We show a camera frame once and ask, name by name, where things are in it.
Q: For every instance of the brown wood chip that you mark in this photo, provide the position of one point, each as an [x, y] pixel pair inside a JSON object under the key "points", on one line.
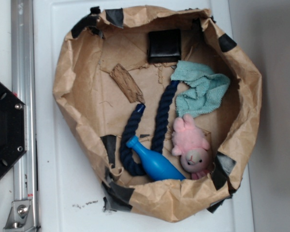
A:
{"points": [[127, 84]]}

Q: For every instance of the blue plastic bottle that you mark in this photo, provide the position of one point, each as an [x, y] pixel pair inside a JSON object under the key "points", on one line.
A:
{"points": [[155, 164]]}

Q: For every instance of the pink plush sheep toy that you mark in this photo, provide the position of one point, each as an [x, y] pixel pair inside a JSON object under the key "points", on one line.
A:
{"points": [[191, 145]]}

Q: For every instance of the brown paper bag bin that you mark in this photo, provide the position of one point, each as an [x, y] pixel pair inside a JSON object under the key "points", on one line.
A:
{"points": [[102, 119]]}

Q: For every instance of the teal terry cloth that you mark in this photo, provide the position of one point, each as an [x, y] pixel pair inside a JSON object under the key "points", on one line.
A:
{"points": [[206, 88]]}

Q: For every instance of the black square box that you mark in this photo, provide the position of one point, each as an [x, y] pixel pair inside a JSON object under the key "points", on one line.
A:
{"points": [[164, 46]]}

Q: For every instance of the aluminium extrusion rail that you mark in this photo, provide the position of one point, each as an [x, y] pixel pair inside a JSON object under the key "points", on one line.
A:
{"points": [[23, 84]]}

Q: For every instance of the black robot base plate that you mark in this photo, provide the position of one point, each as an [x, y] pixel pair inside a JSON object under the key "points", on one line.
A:
{"points": [[12, 129]]}

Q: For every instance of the metal corner bracket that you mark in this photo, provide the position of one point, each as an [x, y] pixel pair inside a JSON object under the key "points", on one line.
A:
{"points": [[20, 218]]}

